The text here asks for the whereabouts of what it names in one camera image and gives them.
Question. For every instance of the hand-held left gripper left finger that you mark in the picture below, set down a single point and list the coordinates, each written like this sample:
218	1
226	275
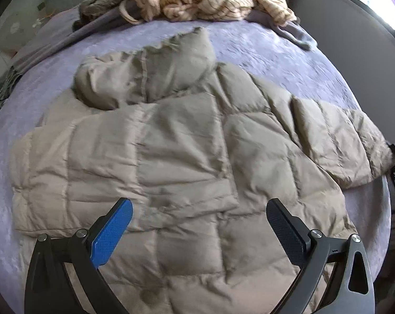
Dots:
114	232

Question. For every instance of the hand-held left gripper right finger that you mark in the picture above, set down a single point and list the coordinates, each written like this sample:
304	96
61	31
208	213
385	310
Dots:
284	225

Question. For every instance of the beige puffer jacket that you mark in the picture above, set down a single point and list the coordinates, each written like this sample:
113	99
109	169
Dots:
184	144

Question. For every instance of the lavender embossed bed blanket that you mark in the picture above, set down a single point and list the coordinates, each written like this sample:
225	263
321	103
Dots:
266	55

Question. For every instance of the window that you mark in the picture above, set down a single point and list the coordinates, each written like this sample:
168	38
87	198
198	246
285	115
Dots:
377	3

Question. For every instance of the dark fringed cloth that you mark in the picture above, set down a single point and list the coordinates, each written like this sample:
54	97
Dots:
1	95

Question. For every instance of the grey fleece cloth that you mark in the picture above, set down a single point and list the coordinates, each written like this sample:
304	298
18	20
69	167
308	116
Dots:
292	32

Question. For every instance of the brown fuzzy blanket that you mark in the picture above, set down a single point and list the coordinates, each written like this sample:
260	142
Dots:
102	3

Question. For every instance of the cream striped fleece blanket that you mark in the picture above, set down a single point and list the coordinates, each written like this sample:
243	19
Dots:
217	3

